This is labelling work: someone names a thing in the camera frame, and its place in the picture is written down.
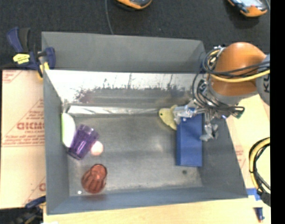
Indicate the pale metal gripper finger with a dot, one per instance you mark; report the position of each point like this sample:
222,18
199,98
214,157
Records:
208,133
184,113

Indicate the yellow-green toy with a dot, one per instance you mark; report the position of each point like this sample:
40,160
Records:
166,116

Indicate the blue flat block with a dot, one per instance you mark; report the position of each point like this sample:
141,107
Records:
189,143

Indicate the grey metal bin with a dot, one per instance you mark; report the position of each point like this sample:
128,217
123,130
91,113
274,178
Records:
137,148

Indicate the pale pink ball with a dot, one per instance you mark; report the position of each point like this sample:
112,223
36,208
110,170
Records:
97,148

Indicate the purple clear plastic cup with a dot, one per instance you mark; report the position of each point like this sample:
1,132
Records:
82,141

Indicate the red clear plastic cup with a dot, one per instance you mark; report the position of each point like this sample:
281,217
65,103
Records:
93,179

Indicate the white and green oval object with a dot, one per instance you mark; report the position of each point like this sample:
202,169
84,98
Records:
68,129

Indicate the brown cardboard board red print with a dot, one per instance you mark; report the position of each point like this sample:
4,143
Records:
21,134

